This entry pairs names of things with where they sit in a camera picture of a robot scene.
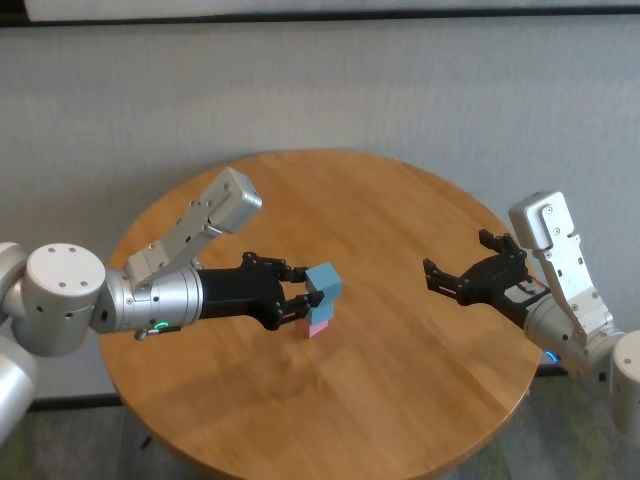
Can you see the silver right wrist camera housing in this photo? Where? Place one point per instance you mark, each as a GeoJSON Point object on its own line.
{"type": "Point", "coordinates": [545, 225]}

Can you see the pink building block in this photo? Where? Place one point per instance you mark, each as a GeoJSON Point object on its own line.
{"type": "Point", "coordinates": [317, 329]}

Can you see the black table base foot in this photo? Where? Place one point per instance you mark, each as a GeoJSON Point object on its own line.
{"type": "Point", "coordinates": [146, 442]}

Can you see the black wall trim strip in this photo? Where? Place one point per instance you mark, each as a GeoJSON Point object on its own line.
{"type": "Point", "coordinates": [320, 17]}

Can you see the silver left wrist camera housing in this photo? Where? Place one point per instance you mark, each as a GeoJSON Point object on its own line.
{"type": "Point", "coordinates": [230, 205]}

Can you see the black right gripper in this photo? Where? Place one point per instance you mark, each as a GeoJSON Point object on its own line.
{"type": "Point", "coordinates": [492, 285]}

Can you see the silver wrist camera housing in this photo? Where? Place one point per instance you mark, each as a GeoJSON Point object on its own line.
{"type": "Point", "coordinates": [230, 205]}
{"type": "Point", "coordinates": [545, 225]}

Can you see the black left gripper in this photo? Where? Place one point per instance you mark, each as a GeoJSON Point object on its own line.
{"type": "Point", "coordinates": [240, 295]}

